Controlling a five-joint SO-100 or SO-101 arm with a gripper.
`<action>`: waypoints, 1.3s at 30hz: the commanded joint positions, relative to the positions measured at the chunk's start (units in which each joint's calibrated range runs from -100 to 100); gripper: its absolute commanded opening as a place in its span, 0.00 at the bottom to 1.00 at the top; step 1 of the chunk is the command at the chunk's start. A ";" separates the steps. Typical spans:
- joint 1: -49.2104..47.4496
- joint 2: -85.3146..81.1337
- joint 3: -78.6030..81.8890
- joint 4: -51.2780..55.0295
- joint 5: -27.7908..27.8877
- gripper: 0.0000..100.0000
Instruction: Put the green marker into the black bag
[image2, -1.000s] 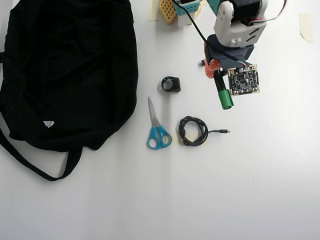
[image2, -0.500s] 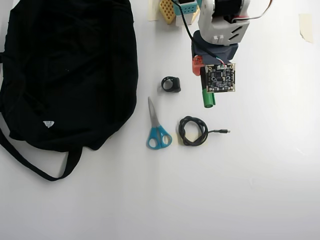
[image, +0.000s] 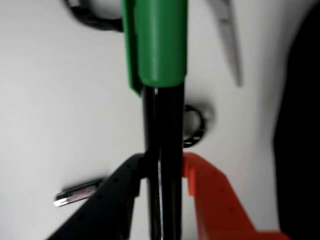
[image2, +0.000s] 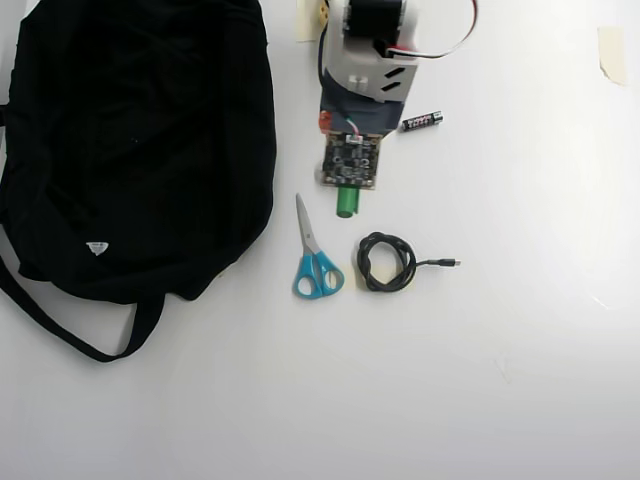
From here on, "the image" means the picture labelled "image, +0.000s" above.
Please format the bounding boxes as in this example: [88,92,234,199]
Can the black AA battery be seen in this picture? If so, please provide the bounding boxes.
[53,179,103,208]

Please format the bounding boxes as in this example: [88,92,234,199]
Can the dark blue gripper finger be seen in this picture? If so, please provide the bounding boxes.
[46,152,148,240]

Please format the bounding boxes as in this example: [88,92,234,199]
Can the black braided USB cable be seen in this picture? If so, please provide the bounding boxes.
[61,0,125,33]

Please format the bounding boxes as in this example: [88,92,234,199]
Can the green and black marker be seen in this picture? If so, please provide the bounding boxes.
[121,0,188,240]

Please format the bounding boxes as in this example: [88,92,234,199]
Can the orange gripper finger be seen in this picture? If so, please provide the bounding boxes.
[181,152,292,240]

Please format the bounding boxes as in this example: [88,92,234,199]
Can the black fabric bag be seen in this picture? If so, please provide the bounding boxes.
[271,14,320,240]

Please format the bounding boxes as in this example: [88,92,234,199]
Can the blue handled scissors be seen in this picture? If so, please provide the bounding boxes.
[207,0,245,88]

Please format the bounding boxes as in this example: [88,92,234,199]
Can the black perforated ring device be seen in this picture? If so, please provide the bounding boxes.
[183,104,210,147]

